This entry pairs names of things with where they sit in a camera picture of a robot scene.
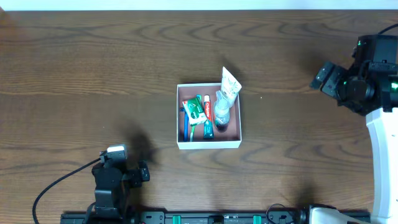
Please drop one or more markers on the blue disposable razor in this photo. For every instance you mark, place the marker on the blue disposable razor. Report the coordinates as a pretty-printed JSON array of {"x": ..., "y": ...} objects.
[{"x": 186, "y": 123}]

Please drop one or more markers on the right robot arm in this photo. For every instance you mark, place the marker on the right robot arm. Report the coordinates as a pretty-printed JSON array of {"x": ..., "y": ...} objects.
[{"x": 369, "y": 88}]

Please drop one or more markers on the clear spray bottle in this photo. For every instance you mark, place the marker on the clear spray bottle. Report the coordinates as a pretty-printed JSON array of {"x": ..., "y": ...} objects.
[{"x": 221, "y": 112}]

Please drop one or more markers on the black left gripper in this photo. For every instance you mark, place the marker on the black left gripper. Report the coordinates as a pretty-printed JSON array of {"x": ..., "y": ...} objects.
[{"x": 134, "y": 175}]

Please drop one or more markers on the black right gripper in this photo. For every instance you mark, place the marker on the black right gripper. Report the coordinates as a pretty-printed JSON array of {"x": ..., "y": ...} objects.
[{"x": 329, "y": 79}]

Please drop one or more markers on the Colgate toothpaste tube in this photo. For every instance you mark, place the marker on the Colgate toothpaste tube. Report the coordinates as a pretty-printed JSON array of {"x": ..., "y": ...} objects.
[{"x": 208, "y": 126}]

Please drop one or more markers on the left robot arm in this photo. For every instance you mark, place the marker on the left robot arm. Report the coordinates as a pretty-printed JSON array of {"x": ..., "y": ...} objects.
[{"x": 113, "y": 184}]

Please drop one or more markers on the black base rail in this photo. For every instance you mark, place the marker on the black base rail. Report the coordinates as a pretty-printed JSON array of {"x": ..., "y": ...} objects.
[{"x": 160, "y": 217}]

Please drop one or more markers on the green Dettol soap bar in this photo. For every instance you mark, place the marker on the green Dettol soap bar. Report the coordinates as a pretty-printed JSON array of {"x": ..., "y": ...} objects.
[{"x": 195, "y": 111}]

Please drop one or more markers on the white box with brown interior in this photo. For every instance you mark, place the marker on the white box with brown interior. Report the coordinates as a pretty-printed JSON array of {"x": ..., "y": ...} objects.
[{"x": 227, "y": 140}]

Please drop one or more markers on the green white toothbrush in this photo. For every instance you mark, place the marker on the green white toothbrush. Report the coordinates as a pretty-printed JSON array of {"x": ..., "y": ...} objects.
[{"x": 193, "y": 127}]

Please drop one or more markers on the white cream tube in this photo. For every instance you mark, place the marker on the white cream tube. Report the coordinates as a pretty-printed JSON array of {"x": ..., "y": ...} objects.
[{"x": 230, "y": 87}]

